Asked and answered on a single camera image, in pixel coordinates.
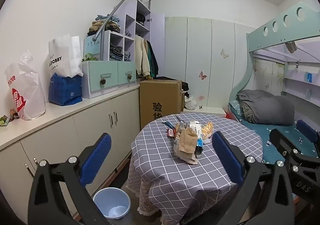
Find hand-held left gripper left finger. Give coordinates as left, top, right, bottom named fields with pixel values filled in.
left=27, top=133, right=113, bottom=225

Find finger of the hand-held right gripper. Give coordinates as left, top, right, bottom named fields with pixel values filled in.
left=269, top=129, right=308, bottom=173
left=296, top=119, right=320, bottom=158

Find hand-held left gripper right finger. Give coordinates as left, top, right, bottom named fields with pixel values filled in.
left=212, top=131, right=295, bottom=225

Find blue foil snack bag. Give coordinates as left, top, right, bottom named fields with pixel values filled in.
left=196, top=137, right=205, bottom=157

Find light blue trash bin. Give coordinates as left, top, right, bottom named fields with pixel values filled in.
left=93, top=187, right=132, bottom=225

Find brown paper bag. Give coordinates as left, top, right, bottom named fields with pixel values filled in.
left=174, top=127, right=199, bottom=165

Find white printed packet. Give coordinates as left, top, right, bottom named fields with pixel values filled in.
left=189, top=119, right=203, bottom=138

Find teal bed sheet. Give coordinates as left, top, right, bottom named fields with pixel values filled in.
left=229, top=100, right=320, bottom=165

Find cream low cabinet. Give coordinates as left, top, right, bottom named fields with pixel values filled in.
left=0, top=82, right=141, bottom=205

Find grey blanket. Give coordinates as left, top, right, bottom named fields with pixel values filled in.
left=236, top=89, right=295, bottom=126

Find purple bed shelf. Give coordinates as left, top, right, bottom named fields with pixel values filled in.
left=282, top=61, right=320, bottom=108

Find grey plaid quilt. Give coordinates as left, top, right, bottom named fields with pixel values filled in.
left=241, top=102, right=254, bottom=122

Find white low bench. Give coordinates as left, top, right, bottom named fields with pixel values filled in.
left=184, top=106, right=227, bottom=117

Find beige fringed table skirt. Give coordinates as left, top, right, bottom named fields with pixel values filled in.
left=126, top=162, right=175, bottom=223

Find grey checked tablecloth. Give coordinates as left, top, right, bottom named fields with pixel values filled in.
left=130, top=112, right=264, bottom=225

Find blue woven bag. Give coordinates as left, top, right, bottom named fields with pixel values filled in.
left=48, top=73, right=83, bottom=105

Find brown round object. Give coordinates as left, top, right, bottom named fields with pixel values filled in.
left=285, top=41, right=297, bottom=53

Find brown cardboard box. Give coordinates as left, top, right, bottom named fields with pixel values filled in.
left=139, top=79, right=182, bottom=129

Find teal drawer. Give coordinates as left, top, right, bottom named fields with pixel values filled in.
left=117, top=61, right=137, bottom=85
left=88, top=62, right=118, bottom=93

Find white plastic bag red print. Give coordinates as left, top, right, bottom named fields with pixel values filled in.
left=4, top=50, right=47, bottom=121

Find dark jeans stack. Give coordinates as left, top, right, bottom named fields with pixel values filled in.
left=109, top=42, right=124, bottom=61

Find hanging jackets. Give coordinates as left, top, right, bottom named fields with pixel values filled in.
left=135, top=35, right=152, bottom=79

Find light blue printed board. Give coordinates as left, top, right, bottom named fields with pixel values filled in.
left=84, top=36, right=105, bottom=61

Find white paper bag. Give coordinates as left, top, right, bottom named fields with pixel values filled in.
left=48, top=34, right=84, bottom=78

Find green jacket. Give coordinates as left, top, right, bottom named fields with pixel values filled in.
left=146, top=40, right=155, bottom=78

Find dark jacket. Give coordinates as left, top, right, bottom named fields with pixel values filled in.
left=149, top=40, right=159, bottom=76

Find white panel wardrobe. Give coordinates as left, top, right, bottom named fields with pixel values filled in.
left=164, top=16, right=253, bottom=115

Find grey metal handrail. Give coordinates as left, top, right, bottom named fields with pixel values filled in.
left=92, top=0, right=153, bottom=42

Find folded khaki clothes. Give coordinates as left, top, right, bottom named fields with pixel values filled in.
left=87, top=20, right=120, bottom=36

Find folded blue denim clothes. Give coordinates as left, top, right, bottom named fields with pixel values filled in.
left=96, top=14, right=120, bottom=23

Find teal bunk bed frame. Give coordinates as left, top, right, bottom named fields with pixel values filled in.
left=229, top=1, right=320, bottom=165

